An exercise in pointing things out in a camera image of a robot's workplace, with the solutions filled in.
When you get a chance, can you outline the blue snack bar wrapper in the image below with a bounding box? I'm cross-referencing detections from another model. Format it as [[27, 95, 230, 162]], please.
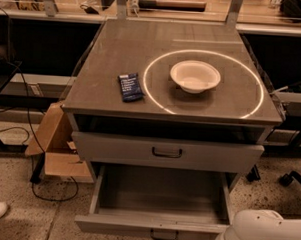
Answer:
[[117, 73, 145, 102]]

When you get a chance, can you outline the white paper bowl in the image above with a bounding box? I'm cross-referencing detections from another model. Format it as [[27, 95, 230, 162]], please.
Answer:
[[170, 60, 221, 94]]

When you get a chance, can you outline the grey drawer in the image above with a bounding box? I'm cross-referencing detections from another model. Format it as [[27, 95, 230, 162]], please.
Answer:
[[72, 132, 263, 173], [75, 164, 234, 240]]

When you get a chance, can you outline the black office chair base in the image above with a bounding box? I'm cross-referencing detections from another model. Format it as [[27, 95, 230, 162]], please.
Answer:
[[279, 170, 301, 187]]

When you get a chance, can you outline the brown cardboard box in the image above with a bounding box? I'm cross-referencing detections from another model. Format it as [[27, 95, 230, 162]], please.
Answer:
[[25, 102, 94, 183]]

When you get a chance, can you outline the black cabinet caster wheel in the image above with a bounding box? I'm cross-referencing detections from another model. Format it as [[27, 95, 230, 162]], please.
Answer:
[[246, 166, 261, 182]]

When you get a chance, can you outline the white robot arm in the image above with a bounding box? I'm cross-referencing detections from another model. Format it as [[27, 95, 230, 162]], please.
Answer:
[[215, 209, 301, 240]]

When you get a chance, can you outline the grey top drawer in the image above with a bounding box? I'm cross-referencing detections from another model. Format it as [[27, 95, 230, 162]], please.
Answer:
[[72, 132, 263, 173]]

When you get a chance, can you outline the grey drawer cabinet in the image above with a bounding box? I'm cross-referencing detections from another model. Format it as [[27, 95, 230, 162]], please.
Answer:
[[59, 15, 289, 196]]

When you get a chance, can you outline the black floor cable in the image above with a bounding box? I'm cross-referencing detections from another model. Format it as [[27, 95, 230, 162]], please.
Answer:
[[0, 4, 87, 203]]

